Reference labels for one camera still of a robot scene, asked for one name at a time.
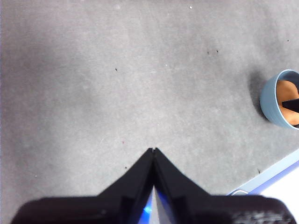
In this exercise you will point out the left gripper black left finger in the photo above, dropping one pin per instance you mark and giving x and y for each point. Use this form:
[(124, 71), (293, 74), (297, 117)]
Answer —
[(121, 205)]

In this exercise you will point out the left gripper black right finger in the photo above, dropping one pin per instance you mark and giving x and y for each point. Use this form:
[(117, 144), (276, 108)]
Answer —
[(187, 205)]

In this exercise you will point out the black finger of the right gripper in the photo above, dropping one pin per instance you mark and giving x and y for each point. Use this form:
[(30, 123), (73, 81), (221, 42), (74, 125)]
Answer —
[(293, 105)]

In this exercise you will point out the blue ribbed bowl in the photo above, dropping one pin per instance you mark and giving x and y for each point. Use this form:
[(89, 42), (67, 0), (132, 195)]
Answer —
[(268, 102)]

